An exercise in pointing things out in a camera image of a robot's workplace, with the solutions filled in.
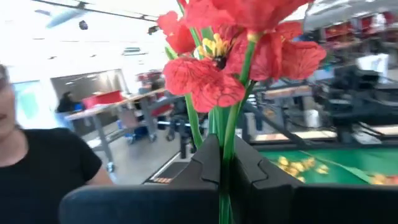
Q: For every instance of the black floor mat orange stripe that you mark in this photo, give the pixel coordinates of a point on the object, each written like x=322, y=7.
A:
x=169, y=174

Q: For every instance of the wooden work table grey legs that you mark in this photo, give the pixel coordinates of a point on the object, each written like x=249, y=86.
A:
x=102, y=109

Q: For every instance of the person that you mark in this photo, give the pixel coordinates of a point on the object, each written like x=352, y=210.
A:
x=66, y=104
x=46, y=174

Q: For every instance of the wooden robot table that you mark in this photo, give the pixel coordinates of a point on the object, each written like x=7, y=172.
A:
x=311, y=135

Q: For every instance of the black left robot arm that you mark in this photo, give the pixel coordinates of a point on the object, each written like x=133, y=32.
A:
x=351, y=102

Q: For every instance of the shelf with red bins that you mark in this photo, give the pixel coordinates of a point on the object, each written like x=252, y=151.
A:
x=348, y=25

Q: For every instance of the white bucket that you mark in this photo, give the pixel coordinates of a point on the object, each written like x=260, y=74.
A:
x=311, y=118

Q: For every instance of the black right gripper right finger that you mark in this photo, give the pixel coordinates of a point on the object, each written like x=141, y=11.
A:
x=280, y=205

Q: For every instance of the yellow blossom flower bunch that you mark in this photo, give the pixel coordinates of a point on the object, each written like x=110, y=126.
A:
x=379, y=179
x=295, y=166

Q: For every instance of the black diagonal frame strut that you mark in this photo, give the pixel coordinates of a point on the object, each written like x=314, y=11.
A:
x=273, y=123

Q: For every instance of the red plastic bin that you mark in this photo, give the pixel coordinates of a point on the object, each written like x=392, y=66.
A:
x=102, y=99

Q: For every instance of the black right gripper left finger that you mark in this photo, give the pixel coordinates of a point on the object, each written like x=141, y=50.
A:
x=140, y=205

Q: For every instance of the red blossom flower bunch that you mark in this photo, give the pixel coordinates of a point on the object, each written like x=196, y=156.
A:
x=205, y=81

